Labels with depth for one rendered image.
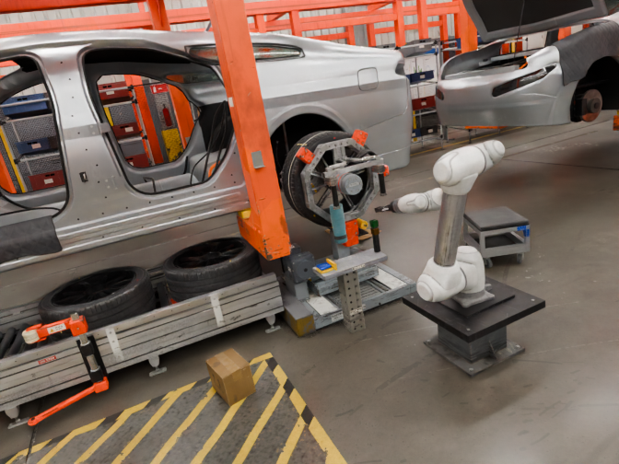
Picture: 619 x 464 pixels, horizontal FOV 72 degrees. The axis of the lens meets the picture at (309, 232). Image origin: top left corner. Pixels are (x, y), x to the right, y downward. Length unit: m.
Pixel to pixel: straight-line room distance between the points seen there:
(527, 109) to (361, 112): 2.03
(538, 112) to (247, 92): 3.19
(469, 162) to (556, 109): 3.10
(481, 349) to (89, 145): 2.50
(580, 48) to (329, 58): 2.60
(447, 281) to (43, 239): 2.32
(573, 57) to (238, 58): 3.38
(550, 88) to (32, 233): 4.44
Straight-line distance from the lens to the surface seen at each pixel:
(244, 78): 2.48
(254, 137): 2.48
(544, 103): 4.85
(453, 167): 1.81
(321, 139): 2.86
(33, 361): 2.82
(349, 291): 2.61
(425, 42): 8.39
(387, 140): 3.48
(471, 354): 2.39
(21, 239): 3.04
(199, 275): 2.78
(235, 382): 2.35
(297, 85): 3.13
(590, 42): 5.08
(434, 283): 2.09
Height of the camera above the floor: 1.46
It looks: 18 degrees down
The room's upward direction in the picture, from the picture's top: 10 degrees counter-clockwise
